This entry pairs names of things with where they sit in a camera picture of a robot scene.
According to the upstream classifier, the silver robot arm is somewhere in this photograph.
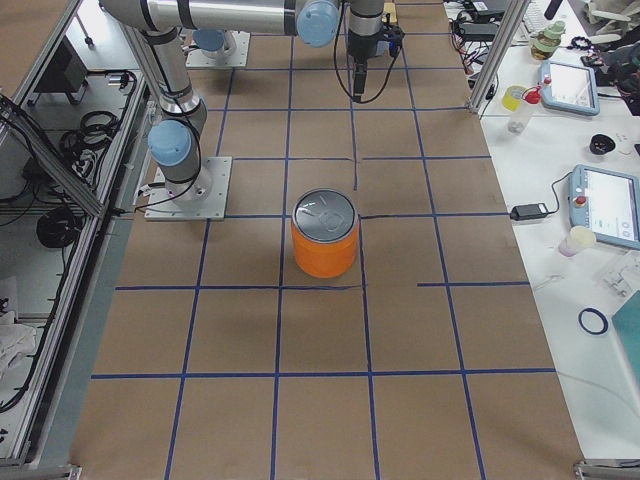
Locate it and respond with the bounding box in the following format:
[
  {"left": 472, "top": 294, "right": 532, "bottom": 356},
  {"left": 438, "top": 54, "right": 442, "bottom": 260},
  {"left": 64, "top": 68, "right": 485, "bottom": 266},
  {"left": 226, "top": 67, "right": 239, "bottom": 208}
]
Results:
[
  {"left": 193, "top": 29, "right": 237, "bottom": 61},
  {"left": 102, "top": 1, "right": 405, "bottom": 207}
]

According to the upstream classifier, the blue teach pendant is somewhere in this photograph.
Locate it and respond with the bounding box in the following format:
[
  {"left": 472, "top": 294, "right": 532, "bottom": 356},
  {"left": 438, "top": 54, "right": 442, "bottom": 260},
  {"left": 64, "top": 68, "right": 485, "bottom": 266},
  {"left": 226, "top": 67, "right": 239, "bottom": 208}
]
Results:
[
  {"left": 568, "top": 164, "right": 639, "bottom": 250},
  {"left": 539, "top": 60, "right": 600, "bottom": 116}
]

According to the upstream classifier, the upper blue teach pendant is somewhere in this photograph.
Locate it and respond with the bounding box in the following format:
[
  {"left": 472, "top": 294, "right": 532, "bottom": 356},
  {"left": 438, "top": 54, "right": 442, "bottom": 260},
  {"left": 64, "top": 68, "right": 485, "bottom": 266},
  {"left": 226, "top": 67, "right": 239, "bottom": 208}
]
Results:
[{"left": 539, "top": 60, "right": 600, "bottom": 116}]

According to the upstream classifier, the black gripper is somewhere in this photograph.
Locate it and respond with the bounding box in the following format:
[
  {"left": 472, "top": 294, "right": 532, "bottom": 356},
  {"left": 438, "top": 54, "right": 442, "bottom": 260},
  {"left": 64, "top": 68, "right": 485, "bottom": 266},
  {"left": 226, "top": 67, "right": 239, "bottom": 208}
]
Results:
[{"left": 347, "top": 0, "right": 405, "bottom": 102}]

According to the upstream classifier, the white crumpled cloth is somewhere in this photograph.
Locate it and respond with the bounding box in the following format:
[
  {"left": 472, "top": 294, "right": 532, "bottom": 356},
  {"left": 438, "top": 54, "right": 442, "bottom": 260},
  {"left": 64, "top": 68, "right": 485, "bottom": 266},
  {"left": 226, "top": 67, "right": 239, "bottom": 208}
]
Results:
[{"left": 0, "top": 274, "right": 39, "bottom": 381}]

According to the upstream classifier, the white squeeze bottle red cap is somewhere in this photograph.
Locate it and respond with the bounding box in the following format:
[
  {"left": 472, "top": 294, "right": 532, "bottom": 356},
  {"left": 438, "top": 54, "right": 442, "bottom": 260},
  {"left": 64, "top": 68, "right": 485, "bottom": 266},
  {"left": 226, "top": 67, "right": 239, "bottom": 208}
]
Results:
[{"left": 507, "top": 86, "right": 542, "bottom": 134}]

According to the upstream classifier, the green glass jar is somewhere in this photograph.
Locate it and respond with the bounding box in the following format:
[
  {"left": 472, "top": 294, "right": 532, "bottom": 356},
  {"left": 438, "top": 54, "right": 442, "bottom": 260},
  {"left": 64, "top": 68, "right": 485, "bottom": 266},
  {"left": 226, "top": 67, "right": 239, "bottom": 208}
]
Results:
[{"left": 530, "top": 21, "right": 566, "bottom": 60}]

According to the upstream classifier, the lower blue teach pendant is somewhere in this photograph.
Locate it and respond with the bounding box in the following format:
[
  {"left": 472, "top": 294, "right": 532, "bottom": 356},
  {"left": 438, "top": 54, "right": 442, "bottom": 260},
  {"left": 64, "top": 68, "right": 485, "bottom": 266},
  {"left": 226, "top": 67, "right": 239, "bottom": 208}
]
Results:
[{"left": 568, "top": 164, "right": 639, "bottom": 250}]

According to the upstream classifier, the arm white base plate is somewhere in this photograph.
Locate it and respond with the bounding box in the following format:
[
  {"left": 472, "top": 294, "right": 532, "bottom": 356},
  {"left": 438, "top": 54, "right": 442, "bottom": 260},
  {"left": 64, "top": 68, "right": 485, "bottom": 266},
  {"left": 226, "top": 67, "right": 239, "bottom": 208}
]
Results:
[
  {"left": 144, "top": 156, "right": 232, "bottom": 221},
  {"left": 186, "top": 29, "right": 250, "bottom": 70}
]

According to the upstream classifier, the blue tape ring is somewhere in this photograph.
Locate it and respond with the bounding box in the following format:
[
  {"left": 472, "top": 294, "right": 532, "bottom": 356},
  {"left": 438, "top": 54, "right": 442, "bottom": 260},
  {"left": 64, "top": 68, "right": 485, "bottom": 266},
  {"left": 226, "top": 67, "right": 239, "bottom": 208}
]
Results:
[{"left": 578, "top": 308, "right": 611, "bottom": 336}]

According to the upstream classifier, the aluminium frame post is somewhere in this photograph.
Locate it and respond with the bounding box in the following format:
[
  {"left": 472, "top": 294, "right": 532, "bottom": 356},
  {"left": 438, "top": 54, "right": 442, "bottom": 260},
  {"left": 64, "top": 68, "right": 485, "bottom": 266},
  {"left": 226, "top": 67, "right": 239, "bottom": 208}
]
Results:
[{"left": 467, "top": 0, "right": 530, "bottom": 113}]

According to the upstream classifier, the black bowl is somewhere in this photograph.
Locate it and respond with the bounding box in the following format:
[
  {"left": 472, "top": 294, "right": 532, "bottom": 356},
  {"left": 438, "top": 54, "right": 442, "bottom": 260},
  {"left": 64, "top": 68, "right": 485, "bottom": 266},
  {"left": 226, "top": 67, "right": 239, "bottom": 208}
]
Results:
[{"left": 589, "top": 134, "right": 616, "bottom": 156}]

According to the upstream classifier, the yellow tape roll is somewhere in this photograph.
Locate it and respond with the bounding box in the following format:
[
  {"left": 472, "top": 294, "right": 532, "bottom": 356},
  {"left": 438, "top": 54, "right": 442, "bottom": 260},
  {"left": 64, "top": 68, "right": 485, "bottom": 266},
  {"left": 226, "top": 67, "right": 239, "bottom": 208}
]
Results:
[{"left": 501, "top": 85, "right": 527, "bottom": 112}]

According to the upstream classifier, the small translucent cup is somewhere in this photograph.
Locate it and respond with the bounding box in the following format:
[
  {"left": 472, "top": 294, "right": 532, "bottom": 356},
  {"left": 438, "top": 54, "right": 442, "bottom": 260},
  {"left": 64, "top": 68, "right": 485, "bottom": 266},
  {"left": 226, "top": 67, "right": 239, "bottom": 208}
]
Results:
[{"left": 558, "top": 226, "right": 597, "bottom": 257}]

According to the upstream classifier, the black power adapter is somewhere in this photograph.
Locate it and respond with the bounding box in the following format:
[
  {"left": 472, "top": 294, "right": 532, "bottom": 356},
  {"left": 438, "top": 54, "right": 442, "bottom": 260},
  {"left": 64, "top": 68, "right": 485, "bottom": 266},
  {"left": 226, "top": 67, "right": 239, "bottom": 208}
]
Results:
[{"left": 509, "top": 203, "right": 550, "bottom": 221}]

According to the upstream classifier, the wooden mug tree stand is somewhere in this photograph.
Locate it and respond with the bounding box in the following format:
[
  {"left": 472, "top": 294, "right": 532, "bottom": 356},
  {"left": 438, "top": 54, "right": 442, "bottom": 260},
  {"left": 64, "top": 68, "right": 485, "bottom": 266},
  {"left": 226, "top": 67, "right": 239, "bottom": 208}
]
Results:
[{"left": 382, "top": 1, "right": 398, "bottom": 25}]

